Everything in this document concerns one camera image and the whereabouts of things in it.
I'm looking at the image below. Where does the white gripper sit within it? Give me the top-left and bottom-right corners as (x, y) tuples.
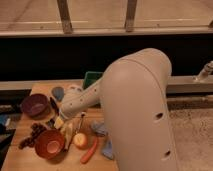
(54, 101), (77, 129)

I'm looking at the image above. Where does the yellow banana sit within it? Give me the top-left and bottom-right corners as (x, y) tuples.
(60, 123), (73, 150)

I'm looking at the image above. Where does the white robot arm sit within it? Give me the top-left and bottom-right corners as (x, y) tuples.
(55, 48), (180, 171)

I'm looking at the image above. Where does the red-orange bowl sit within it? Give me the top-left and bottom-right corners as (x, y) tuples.
(35, 130), (65, 159)

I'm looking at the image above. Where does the dark purple bowl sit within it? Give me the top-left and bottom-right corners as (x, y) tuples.
(20, 93), (49, 117)

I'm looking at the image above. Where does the small dark clip object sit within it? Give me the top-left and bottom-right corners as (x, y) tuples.
(46, 119), (56, 129)

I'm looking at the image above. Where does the black marker pen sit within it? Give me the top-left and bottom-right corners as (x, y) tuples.
(50, 97), (59, 116)

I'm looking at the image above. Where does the bunch of dark grapes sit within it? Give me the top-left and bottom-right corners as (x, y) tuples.
(18, 123), (46, 149)

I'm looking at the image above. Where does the red-yellow apple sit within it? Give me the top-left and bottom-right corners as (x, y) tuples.
(73, 133), (88, 149)

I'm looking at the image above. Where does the grey-blue cloth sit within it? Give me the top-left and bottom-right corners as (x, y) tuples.
(90, 121), (107, 136)

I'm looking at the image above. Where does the orange carrot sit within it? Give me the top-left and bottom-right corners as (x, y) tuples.
(80, 137), (99, 164)

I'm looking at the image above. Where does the green plastic tray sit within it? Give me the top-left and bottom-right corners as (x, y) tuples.
(83, 71), (102, 89)

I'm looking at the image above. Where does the blue sponge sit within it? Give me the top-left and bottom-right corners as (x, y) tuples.
(101, 140), (114, 160)

